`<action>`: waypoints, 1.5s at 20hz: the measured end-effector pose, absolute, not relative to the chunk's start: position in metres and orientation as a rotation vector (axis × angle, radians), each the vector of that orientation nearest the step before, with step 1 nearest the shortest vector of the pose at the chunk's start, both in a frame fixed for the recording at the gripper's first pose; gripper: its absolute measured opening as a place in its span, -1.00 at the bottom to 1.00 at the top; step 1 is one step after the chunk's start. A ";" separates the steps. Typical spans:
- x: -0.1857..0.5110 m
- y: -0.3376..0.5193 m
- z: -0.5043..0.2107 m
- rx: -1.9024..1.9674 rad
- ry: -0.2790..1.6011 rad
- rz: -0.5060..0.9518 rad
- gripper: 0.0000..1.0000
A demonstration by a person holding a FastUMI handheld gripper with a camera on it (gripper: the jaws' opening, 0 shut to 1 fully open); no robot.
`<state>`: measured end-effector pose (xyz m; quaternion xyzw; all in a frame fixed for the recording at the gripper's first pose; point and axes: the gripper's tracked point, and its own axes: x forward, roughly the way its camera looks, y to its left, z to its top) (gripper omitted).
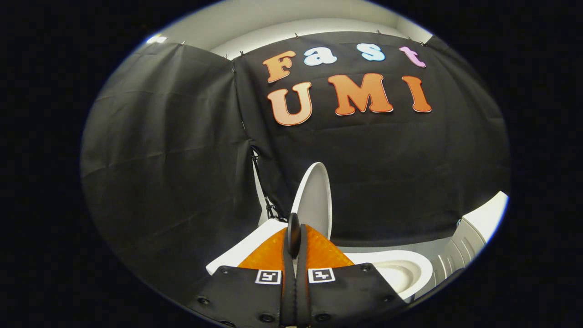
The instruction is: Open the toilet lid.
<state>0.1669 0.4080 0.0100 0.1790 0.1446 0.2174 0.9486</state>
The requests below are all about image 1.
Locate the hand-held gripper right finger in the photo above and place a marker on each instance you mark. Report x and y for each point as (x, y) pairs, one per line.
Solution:
(303, 291)

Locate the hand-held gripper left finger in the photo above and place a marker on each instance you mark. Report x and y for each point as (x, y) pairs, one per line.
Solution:
(289, 291)

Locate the white toilet lid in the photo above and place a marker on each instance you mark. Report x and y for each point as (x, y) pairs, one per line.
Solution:
(314, 200)

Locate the white toilet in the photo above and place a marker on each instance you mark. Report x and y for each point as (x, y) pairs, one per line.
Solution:
(391, 269)

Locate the white cabinet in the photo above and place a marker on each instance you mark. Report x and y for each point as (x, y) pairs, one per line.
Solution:
(469, 237)

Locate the black backdrop cloth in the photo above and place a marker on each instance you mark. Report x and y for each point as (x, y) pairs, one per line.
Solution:
(182, 136)

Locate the small ceiling light panel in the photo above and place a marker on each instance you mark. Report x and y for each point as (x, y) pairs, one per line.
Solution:
(155, 39)

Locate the black backdrop stand frame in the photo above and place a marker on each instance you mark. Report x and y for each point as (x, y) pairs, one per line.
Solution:
(268, 202)

